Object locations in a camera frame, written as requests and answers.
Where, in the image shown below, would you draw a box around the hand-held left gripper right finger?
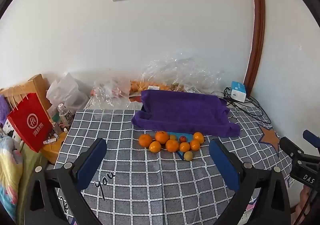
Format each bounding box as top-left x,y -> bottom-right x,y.
209,138 -> 292,225

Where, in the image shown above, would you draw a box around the translucent white plastic bag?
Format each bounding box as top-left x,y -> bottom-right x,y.
46,72 -> 87,115

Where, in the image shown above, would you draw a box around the grey checkered tablecloth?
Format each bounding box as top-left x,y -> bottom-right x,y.
54,97 -> 292,225

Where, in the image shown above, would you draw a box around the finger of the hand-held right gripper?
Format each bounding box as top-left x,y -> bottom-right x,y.
279,136 -> 305,158
302,129 -> 320,148

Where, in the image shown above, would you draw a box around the purple plush cloth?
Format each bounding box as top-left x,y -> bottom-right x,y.
0,95 -> 10,125

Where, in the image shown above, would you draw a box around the clear plastic bottle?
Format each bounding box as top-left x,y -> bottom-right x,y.
57,103 -> 73,127

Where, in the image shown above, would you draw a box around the purple towel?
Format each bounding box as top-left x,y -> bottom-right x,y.
131,89 -> 241,138

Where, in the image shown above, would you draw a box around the red paper bag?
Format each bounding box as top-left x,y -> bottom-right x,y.
6,85 -> 54,153

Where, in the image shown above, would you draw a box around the clear plastic bag of oranges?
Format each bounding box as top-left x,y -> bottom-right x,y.
129,51 -> 225,103

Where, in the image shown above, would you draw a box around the black cables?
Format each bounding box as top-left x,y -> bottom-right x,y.
222,87 -> 272,125

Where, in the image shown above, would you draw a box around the person's right hand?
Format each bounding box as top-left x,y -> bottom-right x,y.
296,186 -> 320,225

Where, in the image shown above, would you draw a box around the crumpled clear plastic bag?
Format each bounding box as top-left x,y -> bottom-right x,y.
90,77 -> 132,106

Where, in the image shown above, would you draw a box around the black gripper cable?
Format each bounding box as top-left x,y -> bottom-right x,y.
301,185 -> 319,225

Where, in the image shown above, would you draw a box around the wooden stool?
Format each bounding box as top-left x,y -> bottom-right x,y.
39,129 -> 68,165

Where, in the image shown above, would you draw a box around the wooden door frame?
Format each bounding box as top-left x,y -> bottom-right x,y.
243,0 -> 266,97

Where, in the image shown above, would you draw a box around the small white tube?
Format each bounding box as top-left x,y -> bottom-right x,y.
43,135 -> 60,144

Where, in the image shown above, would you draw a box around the white and blue box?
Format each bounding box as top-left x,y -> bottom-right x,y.
230,81 -> 247,103

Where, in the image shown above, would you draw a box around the colourful blanket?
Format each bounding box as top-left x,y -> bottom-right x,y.
0,127 -> 34,223

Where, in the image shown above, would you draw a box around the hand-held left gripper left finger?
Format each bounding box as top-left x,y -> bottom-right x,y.
24,137 -> 108,225

